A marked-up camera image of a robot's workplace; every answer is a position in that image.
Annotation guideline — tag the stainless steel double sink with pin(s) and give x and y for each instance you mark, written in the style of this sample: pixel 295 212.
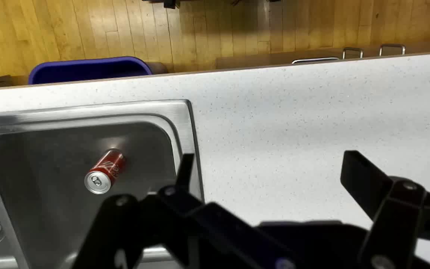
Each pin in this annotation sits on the stainless steel double sink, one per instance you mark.
pixel 50 199

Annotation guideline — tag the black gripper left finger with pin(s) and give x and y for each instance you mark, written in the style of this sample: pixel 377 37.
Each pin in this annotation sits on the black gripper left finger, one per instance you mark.
pixel 174 218

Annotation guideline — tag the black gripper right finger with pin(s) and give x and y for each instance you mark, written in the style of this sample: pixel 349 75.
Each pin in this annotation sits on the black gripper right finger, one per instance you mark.
pixel 398 209

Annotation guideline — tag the blue plastic bin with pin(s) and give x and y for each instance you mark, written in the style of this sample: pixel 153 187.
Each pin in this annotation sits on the blue plastic bin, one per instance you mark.
pixel 88 69

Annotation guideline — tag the red soda can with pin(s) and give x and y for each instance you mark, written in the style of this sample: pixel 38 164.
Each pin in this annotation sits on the red soda can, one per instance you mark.
pixel 106 170

